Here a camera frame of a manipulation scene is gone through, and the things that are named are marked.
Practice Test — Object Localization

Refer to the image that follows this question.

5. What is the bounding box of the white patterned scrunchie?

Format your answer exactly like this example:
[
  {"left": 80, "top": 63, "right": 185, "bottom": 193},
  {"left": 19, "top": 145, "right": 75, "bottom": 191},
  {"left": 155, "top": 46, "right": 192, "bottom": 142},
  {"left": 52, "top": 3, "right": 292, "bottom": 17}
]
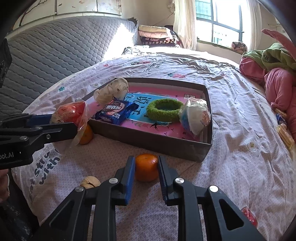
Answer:
[{"left": 93, "top": 77, "right": 129, "bottom": 108}]

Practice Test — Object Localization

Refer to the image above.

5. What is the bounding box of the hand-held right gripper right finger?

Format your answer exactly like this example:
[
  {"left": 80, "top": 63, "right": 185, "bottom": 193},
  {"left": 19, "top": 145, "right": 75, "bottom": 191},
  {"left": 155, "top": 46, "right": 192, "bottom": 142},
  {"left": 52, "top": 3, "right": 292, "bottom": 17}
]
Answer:
[{"left": 158, "top": 155, "right": 266, "bottom": 241}]

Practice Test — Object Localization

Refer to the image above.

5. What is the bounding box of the yellow snack packet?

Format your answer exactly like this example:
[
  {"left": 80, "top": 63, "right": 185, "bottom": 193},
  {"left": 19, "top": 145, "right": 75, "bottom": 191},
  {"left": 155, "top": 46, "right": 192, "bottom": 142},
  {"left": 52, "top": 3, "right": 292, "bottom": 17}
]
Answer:
[{"left": 277, "top": 124, "right": 296, "bottom": 151}]

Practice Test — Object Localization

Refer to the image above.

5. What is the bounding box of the pink duvet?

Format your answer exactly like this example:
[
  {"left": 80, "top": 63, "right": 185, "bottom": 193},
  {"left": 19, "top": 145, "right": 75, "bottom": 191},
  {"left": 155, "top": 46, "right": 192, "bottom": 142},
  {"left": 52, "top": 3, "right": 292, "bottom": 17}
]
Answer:
[{"left": 239, "top": 57, "right": 296, "bottom": 114}]

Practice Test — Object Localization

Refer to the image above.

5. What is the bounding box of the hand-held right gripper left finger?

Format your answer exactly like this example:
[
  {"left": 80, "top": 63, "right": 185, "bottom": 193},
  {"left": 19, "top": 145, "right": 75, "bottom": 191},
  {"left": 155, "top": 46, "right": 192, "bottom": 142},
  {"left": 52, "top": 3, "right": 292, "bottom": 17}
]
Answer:
[{"left": 37, "top": 156, "right": 136, "bottom": 241}]

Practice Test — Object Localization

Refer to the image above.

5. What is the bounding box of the grey quilted headboard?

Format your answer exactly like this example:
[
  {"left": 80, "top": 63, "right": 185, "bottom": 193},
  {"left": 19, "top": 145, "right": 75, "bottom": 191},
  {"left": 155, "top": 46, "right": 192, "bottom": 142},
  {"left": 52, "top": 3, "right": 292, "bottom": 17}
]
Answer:
[{"left": 0, "top": 16, "right": 139, "bottom": 118}]

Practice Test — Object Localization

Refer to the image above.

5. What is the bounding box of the white bun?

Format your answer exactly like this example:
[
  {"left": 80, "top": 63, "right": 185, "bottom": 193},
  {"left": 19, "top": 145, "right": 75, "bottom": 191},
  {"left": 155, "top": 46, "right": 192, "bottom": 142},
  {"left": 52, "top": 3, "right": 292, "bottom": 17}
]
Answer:
[{"left": 179, "top": 97, "right": 212, "bottom": 137}]

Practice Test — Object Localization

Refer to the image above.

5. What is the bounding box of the dark patterned cloth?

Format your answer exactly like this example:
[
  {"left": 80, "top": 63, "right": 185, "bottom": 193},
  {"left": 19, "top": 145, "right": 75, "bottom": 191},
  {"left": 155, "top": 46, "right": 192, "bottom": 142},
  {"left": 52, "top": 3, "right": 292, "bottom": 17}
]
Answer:
[{"left": 122, "top": 45, "right": 149, "bottom": 55}]

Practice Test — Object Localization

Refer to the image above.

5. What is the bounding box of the shallow cardboard box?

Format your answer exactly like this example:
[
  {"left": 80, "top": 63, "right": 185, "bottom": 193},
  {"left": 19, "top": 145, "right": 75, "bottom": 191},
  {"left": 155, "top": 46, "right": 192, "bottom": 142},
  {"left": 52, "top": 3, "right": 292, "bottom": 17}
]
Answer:
[{"left": 87, "top": 77, "right": 213, "bottom": 163}]

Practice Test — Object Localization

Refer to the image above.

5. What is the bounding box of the blue cookie packet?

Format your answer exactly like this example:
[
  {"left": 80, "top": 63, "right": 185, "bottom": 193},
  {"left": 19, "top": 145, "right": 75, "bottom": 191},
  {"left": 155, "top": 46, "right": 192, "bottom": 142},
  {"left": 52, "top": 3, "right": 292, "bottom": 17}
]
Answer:
[{"left": 95, "top": 98, "right": 139, "bottom": 126}]

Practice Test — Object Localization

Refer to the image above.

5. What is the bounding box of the small blue snack packet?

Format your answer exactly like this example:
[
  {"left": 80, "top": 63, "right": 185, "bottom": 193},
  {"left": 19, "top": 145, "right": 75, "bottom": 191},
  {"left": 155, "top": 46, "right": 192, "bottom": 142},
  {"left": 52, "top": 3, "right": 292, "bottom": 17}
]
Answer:
[{"left": 275, "top": 108, "right": 288, "bottom": 127}]

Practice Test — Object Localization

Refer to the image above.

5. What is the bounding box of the folded cloth on windowsill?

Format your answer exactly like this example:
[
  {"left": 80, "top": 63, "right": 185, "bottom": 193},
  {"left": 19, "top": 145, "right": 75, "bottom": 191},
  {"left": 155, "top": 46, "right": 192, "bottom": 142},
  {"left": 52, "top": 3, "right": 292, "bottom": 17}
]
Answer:
[{"left": 231, "top": 41, "right": 247, "bottom": 52}]

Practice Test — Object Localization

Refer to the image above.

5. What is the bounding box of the stack of folded blankets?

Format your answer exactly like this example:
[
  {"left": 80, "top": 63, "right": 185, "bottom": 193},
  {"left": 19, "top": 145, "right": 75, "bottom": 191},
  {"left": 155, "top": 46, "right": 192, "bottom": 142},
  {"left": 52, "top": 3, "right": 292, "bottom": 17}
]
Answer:
[{"left": 138, "top": 24, "right": 179, "bottom": 47}]

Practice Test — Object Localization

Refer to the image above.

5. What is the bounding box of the person's left hand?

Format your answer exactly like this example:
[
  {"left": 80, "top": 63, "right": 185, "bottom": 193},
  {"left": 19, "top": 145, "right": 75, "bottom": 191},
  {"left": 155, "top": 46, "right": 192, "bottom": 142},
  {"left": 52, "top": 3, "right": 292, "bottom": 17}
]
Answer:
[{"left": 0, "top": 173, "right": 10, "bottom": 202}]

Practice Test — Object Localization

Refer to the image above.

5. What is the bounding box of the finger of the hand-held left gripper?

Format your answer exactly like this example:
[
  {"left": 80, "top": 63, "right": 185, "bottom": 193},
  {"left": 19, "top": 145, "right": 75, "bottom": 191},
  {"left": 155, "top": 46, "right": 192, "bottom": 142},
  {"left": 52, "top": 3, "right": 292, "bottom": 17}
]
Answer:
[
  {"left": 0, "top": 113, "right": 53, "bottom": 131},
  {"left": 0, "top": 122, "right": 78, "bottom": 151}
]

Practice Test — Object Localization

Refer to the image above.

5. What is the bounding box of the walnut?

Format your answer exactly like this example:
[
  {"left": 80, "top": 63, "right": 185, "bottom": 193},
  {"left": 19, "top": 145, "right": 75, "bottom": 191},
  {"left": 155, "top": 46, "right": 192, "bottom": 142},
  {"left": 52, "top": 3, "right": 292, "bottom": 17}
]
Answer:
[{"left": 80, "top": 176, "right": 101, "bottom": 189}]

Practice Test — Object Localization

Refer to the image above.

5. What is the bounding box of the white wall cabinet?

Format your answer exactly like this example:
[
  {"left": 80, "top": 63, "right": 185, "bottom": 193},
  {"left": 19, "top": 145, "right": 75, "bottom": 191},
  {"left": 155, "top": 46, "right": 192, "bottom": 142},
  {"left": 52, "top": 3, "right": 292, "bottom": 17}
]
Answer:
[{"left": 13, "top": 0, "right": 123, "bottom": 30}]

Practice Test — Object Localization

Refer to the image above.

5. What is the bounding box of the pink pillow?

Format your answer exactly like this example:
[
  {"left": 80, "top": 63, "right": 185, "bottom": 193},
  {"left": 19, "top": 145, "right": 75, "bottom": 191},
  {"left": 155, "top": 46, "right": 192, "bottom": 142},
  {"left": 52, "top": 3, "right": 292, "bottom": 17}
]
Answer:
[{"left": 261, "top": 28, "right": 296, "bottom": 56}]

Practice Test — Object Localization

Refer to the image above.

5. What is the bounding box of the printed strawberry bedsheet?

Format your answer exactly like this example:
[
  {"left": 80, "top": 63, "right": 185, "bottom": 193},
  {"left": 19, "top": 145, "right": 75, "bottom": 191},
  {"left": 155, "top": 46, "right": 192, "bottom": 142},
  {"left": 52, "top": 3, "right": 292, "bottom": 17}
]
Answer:
[{"left": 11, "top": 52, "right": 296, "bottom": 241}]

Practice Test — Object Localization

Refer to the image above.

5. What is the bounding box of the green fuzzy scrunchie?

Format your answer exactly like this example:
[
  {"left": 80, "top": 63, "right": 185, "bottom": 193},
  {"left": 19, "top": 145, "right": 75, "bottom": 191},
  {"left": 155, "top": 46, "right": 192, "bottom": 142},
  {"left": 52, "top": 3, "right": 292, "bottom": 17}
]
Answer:
[{"left": 146, "top": 98, "right": 185, "bottom": 123}]

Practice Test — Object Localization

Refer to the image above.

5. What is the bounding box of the dark patterned clothing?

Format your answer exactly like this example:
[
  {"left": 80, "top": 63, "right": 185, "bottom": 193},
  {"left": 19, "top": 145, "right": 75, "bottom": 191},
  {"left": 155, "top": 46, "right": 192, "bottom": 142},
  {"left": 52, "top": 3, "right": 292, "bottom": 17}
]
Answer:
[{"left": 0, "top": 200, "right": 41, "bottom": 241}]

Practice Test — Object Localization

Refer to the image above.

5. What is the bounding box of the orange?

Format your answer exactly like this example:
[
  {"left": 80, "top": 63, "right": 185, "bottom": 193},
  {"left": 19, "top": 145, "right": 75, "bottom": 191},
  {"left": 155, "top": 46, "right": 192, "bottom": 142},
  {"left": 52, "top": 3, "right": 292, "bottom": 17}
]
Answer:
[
  {"left": 135, "top": 153, "right": 160, "bottom": 182},
  {"left": 79, "top": 124, "right": 94, "bottom": 145}
]

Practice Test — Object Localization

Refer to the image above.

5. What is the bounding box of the green blanket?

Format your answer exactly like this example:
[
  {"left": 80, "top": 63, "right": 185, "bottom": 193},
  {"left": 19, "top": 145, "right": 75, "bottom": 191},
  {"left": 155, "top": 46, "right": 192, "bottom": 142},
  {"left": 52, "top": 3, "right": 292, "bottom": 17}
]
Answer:
[{"left": 242, "top": 42, "right": 296, "bottom": 75}]

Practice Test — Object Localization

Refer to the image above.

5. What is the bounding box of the window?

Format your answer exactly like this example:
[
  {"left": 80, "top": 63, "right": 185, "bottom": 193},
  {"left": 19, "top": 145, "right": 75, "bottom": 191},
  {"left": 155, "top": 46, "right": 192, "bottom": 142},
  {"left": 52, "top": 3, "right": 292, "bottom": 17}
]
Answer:
[{"left": 195, "top": 0, "right": 252, "bottom": 50}]

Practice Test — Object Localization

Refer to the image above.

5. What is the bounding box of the cream curtain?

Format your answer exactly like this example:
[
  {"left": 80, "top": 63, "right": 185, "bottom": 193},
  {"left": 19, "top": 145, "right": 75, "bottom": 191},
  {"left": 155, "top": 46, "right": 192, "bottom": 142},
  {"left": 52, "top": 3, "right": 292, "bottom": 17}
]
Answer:
[{"left": 173, "top": 0, "right": 198, "bottom": 50}]

